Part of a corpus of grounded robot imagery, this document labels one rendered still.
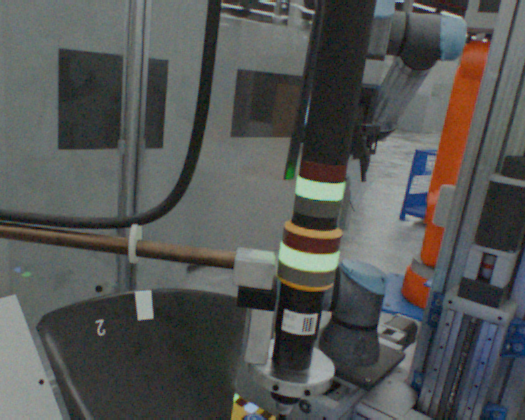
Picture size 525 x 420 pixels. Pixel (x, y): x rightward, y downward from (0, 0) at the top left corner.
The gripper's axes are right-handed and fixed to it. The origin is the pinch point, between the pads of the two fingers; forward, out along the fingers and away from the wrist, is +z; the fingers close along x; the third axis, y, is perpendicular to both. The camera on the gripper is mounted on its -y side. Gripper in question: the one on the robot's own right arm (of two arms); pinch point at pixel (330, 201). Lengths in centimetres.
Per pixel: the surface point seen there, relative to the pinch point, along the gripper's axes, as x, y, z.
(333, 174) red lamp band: -26, -51, -14
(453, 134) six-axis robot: 88, 351, 8
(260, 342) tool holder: -24, -53, 0
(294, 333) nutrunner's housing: -26, -52, -2
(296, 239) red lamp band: -25, -53, -9
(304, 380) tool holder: -27, -52, 2
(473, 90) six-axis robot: 81, 350, -25
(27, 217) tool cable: -7, -64, -8
